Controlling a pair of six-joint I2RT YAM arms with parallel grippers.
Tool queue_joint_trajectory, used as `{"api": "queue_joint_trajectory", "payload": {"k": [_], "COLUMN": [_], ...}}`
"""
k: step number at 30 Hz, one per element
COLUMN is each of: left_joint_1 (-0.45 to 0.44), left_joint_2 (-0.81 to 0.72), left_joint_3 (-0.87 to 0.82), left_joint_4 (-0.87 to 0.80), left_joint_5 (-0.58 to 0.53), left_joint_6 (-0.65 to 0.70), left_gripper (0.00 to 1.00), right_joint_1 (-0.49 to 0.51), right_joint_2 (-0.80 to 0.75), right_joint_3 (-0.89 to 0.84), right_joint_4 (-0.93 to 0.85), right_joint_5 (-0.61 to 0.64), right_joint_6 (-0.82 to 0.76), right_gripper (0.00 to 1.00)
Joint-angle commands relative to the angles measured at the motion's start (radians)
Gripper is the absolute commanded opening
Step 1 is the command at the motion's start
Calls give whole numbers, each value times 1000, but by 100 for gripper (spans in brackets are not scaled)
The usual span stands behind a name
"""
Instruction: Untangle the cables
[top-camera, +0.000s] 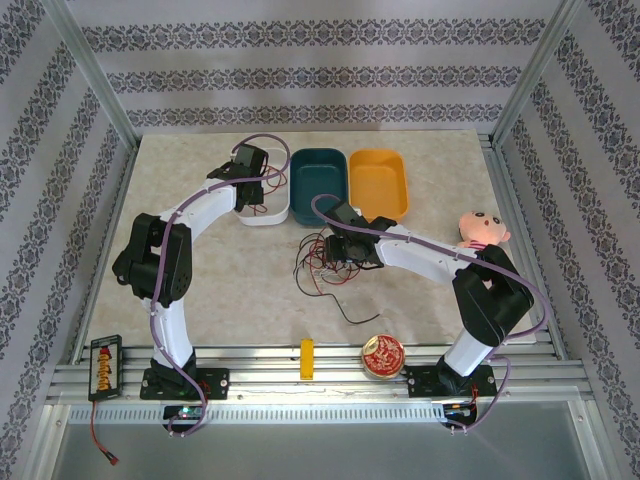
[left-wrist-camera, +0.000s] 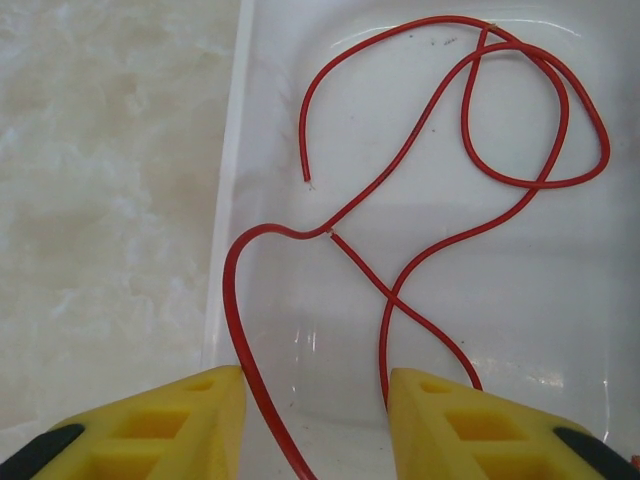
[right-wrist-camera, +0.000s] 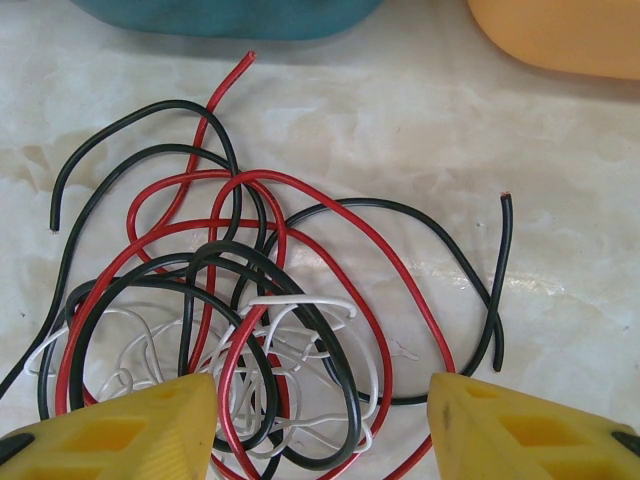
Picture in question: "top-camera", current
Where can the orange plastic tray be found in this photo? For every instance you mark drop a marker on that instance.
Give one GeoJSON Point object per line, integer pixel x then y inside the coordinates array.
{"type": "Point", "coordinates": [380, 180]}

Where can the yellow rectangular block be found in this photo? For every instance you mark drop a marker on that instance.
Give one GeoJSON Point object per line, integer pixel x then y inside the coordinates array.
{"type": "Point", "coordinates": [307, 360]}

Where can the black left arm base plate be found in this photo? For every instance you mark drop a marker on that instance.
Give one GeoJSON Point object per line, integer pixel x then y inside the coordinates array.
{"type": "Point", "coordinates": [217, 382]}

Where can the aluminium frame post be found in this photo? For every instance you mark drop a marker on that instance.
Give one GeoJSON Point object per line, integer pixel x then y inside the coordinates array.
{"type": "Point", "coordinates": [537, 75]}
{"type": "Point", "coordinates": [95, 75]}

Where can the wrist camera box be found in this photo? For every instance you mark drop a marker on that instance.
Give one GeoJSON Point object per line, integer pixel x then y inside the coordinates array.
{"type": "Point", "coordinates": [344, 214]}
{"type": "Point", "coordinates": [250, 156]}

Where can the pink plush doll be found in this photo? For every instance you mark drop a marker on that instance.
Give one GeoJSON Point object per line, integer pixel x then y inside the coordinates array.
{"type": "Point", "coordinates": [480, 225]}

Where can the red and gold round tin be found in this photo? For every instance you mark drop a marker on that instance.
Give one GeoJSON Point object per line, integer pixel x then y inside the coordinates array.
{"type": "Point", "coordinates": [382, 356]}

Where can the teal plastic tray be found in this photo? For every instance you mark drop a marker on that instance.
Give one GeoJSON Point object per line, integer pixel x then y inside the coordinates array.
{"type": "Point", "coordinates": [320, 175]}

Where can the aluminium rail base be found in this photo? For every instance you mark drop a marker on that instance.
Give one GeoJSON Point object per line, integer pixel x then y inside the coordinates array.
{"type": "Point", "coordinates": [270, 387]}

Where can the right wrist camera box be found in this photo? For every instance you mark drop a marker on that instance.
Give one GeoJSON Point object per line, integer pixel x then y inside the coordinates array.
{"type": "Point", "coordinates": [344, 214]}

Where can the small circuit board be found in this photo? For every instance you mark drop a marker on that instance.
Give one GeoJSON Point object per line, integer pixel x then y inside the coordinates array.
{"type": "Point", "coordinates": [457, 410]}
{"type": "Point", "coordinates": [185, 412]}

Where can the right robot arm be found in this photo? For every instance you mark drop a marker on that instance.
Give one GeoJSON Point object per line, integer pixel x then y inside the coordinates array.
{"type": "Point", "coordinates": [425, 261]}

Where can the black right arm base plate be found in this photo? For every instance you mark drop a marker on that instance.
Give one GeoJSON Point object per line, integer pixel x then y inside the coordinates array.
{"type": "Point", "coordinates": [420, 381]}

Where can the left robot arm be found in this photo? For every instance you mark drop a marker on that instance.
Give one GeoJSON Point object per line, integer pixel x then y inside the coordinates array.
{"type": "Point", "coordinates": [175, 340]}

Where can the white plastic tray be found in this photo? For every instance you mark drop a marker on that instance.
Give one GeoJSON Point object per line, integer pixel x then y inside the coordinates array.
{"type": "Point", "coordinates": [272, 218]}

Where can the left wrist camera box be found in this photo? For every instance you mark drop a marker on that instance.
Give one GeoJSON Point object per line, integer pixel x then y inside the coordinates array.
{"type": "Point", "coordinates": [250, 156]}

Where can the black battery charger board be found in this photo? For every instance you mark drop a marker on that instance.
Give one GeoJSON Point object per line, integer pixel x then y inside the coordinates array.
{"type": "Point", "coordinates": [105, 367]}

